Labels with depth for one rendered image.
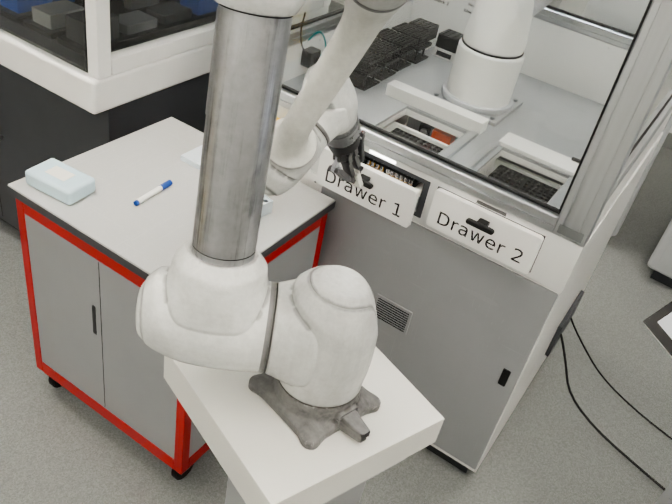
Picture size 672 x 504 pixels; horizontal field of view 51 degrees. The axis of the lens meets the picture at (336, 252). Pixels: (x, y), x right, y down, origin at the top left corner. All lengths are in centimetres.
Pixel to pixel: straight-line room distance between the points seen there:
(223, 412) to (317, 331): 25
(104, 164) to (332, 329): 109
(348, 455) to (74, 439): 122
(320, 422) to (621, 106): 89
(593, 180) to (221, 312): 92
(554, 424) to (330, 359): 161
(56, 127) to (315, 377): 154
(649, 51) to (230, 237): 92
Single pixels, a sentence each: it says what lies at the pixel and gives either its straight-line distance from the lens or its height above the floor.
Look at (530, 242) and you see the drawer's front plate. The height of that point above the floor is 91.
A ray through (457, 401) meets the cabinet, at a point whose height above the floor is 30.
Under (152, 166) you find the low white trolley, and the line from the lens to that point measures 202.
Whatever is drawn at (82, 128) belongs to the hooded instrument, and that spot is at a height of 68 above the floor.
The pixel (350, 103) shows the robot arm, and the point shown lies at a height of 121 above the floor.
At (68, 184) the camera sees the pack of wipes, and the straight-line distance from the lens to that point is 187.
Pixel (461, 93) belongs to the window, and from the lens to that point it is 172.
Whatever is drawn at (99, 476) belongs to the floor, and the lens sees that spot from 222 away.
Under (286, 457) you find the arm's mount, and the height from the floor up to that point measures 84.
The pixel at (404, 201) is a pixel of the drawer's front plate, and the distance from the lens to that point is 179.
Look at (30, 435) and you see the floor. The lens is 234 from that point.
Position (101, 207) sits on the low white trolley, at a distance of 186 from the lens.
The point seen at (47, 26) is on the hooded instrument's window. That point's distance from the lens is 224.
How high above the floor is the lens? 182
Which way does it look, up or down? 37 degrees down
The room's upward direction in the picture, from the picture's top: 12 degrees clockwise
